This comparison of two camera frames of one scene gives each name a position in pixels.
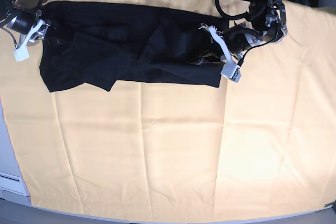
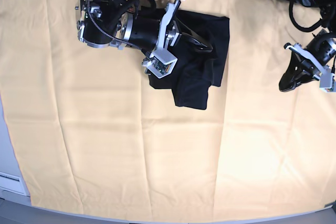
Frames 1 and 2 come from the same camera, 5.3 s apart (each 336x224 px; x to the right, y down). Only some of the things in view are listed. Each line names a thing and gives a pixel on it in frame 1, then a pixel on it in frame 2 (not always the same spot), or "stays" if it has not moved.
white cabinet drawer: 13,183 stays
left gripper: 23,24 → 143,31
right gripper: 237,39 → 322,46
